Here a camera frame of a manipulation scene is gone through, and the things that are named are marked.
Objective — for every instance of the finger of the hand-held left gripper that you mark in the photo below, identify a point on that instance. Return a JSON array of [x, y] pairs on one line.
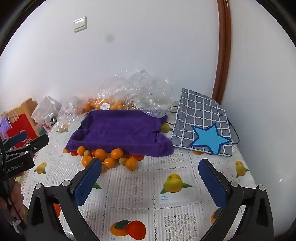
[[19, 137], [38, 142]]

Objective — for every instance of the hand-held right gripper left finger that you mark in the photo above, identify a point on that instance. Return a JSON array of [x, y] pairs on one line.
[[87, 183]]

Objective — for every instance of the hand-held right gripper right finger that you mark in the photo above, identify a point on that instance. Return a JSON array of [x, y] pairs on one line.
[[212, 183]]

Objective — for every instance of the small yellow-green fruit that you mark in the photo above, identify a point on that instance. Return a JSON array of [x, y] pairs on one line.
[[87, 153], [122, 160]]

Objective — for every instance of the pile of oranges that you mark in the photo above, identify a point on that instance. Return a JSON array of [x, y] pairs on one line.
[[100, 154]]

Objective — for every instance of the purple towel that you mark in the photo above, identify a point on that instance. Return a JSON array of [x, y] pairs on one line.
[[120, 129]]

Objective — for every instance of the person's left hand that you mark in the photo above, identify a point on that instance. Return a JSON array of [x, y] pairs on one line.
[[15, 199]]

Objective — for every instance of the red paper bag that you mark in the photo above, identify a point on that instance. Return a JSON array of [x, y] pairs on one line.
[[20, 126]]

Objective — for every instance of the small white carton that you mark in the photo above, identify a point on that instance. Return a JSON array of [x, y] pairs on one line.
[[42, 128]]

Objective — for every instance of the purple paper bag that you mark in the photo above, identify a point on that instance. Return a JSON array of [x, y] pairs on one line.
[[4, 127]]

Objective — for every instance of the dark bottle with white cap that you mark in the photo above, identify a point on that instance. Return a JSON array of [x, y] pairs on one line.
[[53, 121]]

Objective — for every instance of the brown cardboard box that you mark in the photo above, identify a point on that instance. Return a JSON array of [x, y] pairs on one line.
[[27, 105]]

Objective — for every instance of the white plastic bag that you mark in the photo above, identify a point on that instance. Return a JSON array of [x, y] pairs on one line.
[[46, 106]]

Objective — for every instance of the small clear plastic bag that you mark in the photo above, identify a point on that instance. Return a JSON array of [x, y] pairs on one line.
[[67, 113]]

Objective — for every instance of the grey checked box with star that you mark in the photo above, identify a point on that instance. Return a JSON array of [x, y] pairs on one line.
[[198, 115]]

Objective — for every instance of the clear bag of oranges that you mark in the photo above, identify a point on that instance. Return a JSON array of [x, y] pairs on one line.
[[97, 104]]

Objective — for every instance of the large crumpled clear plastic bag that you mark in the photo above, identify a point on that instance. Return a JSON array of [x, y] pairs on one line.
[[143, 92]]

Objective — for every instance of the white light switch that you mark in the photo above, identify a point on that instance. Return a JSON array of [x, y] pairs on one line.
[[80, 24]]

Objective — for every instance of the brown wooden door frame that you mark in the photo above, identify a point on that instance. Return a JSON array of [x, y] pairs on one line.
[[225, 46]]

